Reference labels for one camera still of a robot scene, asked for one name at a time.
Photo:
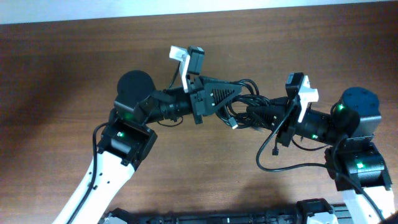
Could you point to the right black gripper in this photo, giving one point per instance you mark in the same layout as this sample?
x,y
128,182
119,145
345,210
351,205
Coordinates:
x,y
268,113

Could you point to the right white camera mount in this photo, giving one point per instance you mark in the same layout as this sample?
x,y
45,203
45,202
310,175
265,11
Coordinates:
x,y
307,95

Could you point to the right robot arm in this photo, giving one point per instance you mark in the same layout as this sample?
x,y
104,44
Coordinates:
x,y
351,158

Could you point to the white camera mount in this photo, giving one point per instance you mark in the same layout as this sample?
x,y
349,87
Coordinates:
x,y
307,95
181,55

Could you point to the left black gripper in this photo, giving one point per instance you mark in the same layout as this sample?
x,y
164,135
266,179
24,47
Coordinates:
x,y
199,91

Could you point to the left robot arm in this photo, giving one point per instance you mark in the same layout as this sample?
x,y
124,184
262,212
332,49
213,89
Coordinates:
x,y
126,139

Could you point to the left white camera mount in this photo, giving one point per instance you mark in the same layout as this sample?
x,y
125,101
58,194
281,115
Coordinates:
x,y
181,55

